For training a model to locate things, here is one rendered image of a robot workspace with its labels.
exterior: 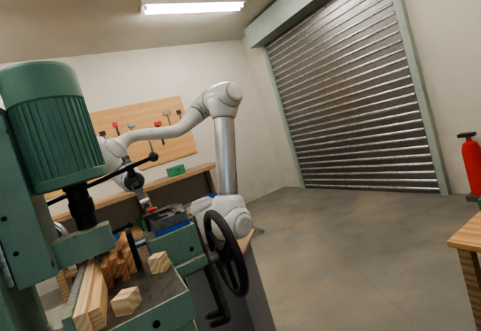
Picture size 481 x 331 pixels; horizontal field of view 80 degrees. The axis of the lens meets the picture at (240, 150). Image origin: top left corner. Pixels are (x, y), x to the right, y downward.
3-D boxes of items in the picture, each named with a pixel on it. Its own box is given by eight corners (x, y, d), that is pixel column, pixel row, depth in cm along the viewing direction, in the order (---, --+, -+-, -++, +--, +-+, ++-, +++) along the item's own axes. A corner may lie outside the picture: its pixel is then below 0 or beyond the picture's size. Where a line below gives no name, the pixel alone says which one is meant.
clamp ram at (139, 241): (163, 254, 79) (153, 223, 79) (136, 266, 76) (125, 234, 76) (158, 246, 87) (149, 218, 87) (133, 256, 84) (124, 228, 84)
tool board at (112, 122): (197, 152, 434) (180, 94, 428) (45, 199, 336) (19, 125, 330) (197, 152, 438) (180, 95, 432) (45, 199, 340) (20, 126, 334)
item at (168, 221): (190, 223, 81) (185, 205, 81) (152, 239, 77) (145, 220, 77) (180, 216, 93) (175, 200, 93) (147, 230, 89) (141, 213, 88)
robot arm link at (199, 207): (215, 229, 163) (204, 193, 161) (234, 233, 149) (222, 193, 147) (191, 242, 153) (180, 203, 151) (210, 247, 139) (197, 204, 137)
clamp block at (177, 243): (204, 253, 81) (195, 223, 81) (157, 274, 76) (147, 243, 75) (191, 241, 95) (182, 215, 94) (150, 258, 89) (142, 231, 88)
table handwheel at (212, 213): (263, 279, 76) (216, 190, 90) (192, 319, 68) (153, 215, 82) (244, 301, 98) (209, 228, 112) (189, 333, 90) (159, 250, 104)
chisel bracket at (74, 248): (118, 253, 77) (108, 223, 76) (59, 277, 71) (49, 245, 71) (117, 246, 84) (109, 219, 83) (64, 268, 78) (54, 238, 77)
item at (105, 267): (114, 286, 68) (107, 266, 68) (107, 289, 68) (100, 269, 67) (114, 258, 90) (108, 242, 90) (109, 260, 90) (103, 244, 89)
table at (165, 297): (240, 294, 60) (232, 268, 60) (82, 383, 48) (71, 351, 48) (179, 234, 116) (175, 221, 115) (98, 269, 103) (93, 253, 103)
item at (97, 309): (106, 327, 52) (99, 306, 52) (94, 332, 51) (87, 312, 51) (109, 242, 111) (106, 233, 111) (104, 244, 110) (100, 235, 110)
